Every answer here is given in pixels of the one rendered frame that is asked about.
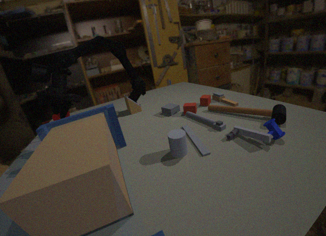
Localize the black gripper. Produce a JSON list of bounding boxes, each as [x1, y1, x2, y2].
[[39, 82, 81, 119]]

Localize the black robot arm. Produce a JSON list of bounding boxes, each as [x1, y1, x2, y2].
[[31, 36, 146, 103]]

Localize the black-headed mallet with wooden handle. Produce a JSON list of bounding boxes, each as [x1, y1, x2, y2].
[[208, 104, 286, 125]]

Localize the grey cylinder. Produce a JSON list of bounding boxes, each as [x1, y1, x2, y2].
[[168, 129, 188, 158]]

